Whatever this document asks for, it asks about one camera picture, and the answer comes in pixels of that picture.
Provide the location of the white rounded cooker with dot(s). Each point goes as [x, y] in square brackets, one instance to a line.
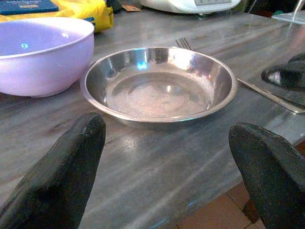
[181, 6]

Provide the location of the clear acrylic stand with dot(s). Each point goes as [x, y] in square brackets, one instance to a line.
[293, 16]

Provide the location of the silver metal fork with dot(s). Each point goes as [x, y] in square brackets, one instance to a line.
[274, 96]

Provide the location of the round steel plate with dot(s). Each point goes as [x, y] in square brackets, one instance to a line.
[157, 93]

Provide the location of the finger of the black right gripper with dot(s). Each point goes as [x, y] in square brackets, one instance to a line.
[290, 78]
[297, 60]

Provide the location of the lilac plastic bowl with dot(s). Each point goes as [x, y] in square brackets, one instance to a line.
[43, 69]

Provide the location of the blue flat box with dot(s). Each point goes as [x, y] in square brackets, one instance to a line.
[26, 6]

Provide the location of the yellow plastic package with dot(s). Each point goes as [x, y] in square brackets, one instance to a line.
[83, 10]

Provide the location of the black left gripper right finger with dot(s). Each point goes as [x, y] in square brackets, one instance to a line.
[274, 176]

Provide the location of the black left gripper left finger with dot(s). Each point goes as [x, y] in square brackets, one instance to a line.
[54, 181]

